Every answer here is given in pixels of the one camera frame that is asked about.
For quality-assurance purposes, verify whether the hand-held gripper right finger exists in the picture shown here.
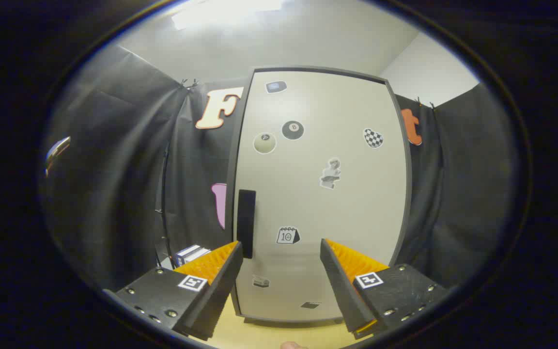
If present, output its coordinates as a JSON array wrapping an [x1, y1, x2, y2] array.
[[320, 238, 450, 340]]

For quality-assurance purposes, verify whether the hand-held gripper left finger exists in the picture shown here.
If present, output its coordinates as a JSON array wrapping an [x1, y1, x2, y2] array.
[[102, 241, 244, 341]]

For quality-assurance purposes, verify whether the white cabinet door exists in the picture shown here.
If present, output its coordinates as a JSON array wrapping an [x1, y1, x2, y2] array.
[[234, 70, 408, 321]]

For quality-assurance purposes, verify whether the black door handle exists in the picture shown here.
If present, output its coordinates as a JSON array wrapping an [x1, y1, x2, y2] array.
[[237, 190, 256, 259]]

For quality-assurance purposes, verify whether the smartphone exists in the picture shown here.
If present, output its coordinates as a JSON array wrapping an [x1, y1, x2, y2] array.
[[46, 136, 71, 176]]

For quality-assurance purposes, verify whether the grey cabinet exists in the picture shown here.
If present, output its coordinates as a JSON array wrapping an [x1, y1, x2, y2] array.
[[225, 65, 413, 324]]

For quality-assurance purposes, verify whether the black backdrop cloth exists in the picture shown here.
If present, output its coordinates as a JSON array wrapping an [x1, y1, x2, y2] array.
[[39, 44, 519, 291]]

